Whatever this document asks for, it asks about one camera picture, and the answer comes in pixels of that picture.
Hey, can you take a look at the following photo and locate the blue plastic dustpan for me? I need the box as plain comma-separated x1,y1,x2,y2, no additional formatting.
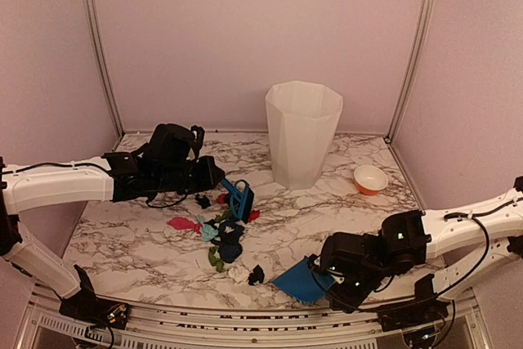
271,256,336,305

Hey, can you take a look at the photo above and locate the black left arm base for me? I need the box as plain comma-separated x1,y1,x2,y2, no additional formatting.
59,265,130,329

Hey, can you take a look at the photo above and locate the blue hand brush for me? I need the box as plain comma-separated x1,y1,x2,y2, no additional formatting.
221,178,254,223

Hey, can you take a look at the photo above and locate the right aluminium corner post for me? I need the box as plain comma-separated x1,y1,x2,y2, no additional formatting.
386,0,435,144

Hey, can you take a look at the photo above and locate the black paper scrap back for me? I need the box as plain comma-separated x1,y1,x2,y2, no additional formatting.
194,194,211,209

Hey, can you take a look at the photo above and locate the aluminium corner post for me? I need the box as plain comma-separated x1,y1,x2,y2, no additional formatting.
83,0,124,141
386,0,435,144

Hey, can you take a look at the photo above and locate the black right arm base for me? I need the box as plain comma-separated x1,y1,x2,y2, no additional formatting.
376,274,449,332

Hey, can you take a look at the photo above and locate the white paper scrap front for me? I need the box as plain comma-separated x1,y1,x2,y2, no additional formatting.
227,266,250,284

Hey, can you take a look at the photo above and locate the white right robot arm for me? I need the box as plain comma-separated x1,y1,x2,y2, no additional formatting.
308,177,522,323

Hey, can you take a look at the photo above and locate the black paper scrap front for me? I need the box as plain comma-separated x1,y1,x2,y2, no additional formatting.
248,265,265,286

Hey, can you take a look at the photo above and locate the light blue paper scrap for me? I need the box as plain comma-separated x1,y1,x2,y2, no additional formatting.
197,216,219,242

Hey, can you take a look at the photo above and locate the white plastic waste bin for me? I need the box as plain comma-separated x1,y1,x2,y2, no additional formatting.
265,81,343,190

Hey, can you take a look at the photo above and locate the white and orange bowl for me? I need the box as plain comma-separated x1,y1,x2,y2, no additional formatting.
353,165,388,196

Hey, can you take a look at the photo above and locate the green paper scrap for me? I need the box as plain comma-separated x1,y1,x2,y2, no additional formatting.
208,246,225,273

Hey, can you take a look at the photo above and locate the navy paper scrap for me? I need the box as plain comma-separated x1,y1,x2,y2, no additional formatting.
211,221,244,263

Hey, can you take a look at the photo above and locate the black paper scrap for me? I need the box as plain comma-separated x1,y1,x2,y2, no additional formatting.
248,265,265,286
194,194,211,209

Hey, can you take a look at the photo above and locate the pink paper scrap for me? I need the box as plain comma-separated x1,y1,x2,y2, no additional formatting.
168,217,201,233

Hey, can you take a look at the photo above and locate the small red paper scrap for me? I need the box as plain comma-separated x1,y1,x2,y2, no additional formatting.
248,210,261,222

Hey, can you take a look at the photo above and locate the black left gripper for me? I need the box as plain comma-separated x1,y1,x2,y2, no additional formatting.
154,154,224,195

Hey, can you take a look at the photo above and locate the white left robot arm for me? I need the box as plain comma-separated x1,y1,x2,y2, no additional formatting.
1,123,225,320

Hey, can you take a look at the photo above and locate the aluminium front frame rail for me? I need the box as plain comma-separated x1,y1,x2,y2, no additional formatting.
16,279,491,349

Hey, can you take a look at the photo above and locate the left aluminium corner post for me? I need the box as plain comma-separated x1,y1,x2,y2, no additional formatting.
83,0,124,141

